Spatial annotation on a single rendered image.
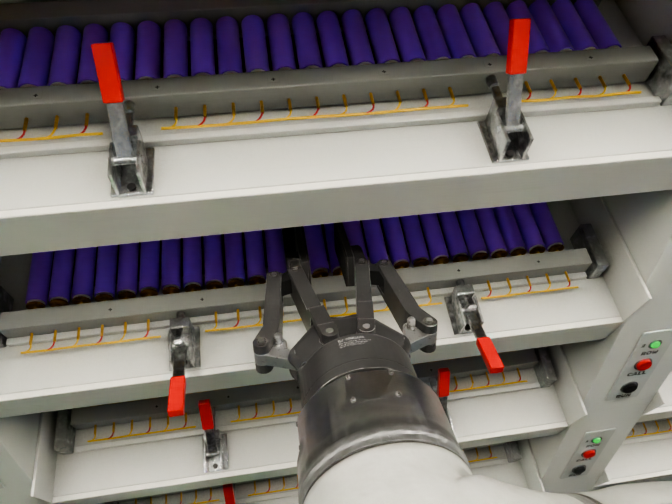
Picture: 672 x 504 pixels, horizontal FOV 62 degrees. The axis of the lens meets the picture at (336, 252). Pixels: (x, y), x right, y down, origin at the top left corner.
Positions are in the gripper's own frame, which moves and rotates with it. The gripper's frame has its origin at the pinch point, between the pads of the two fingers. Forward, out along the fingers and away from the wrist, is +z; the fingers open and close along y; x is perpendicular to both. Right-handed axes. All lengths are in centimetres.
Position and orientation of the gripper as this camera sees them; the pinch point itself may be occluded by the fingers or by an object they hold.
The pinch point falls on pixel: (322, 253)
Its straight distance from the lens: 50.9
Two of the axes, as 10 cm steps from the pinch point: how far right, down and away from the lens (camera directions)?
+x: 0.3, 8.7, 4.9
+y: -9.9, 1.0, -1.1
